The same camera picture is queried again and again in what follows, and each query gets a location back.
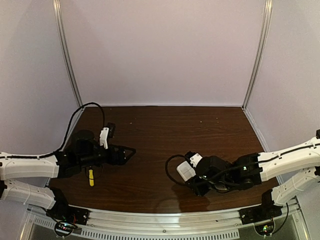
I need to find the white remote control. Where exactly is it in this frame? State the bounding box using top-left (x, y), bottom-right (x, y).
top-left (176, 161), bottom-right (196, 182)

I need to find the yellow handled screwdriver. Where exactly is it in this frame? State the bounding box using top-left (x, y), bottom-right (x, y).
top-left (88, 169), bottom-right (95, 187)

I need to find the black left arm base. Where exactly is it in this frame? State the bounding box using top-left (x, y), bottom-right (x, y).
top-left (45, 187), bottom-right (90, 239)

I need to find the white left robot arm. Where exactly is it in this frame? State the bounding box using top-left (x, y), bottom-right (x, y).
top-left (0, 127), bottom-right (136, 210)

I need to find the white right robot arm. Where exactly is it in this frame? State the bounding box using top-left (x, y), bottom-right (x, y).
top-left (176, 131), bottom-right (320, 209)

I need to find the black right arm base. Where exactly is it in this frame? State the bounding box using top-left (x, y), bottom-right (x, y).
top-left (238, 189), bottom-right (282, 237)

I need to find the black right camera cable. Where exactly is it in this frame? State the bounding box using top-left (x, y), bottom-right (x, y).
top-left (165, 153), bottom-right (241, 187)

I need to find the black camera cable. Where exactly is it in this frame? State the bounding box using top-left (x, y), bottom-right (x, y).
top-left (37, 101), bottom-right (106, 158)
top-left (165, 153), bottom-right (241, 187)

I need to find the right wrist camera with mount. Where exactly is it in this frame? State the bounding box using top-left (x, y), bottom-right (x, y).
top-left (184, 151), bottom-right (203, 168)

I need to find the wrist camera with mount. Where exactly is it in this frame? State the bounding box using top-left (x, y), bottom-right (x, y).
top-left (184, 151), bottom-right (203, 168)
top-left (99, 122), bottom-right (116, 149)

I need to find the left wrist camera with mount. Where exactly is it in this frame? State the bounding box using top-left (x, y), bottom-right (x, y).
top-left (99, 122), bottom-right (116, 149)

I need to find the black left camera cable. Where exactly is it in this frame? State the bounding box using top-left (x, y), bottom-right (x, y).
top-left (37, 101), bottom-right (106, 158)

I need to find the aluminium front rail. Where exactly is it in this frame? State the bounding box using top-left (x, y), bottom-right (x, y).
top-left (17, 199), bottom-right (311, 240)

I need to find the left aluminium corner post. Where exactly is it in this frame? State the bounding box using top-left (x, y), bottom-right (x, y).
top-left (52, 0), bottom-right (83, 107)

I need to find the aluminium corner post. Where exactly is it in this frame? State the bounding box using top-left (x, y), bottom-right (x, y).
top-left (52, 0), bottom-right (83, 107)
top-left (242, 0), bottom-right (273, 111)

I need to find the right aluminium corner post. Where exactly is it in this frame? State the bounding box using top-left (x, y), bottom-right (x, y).
top-left (242, 0), bottom-right (273, 111)

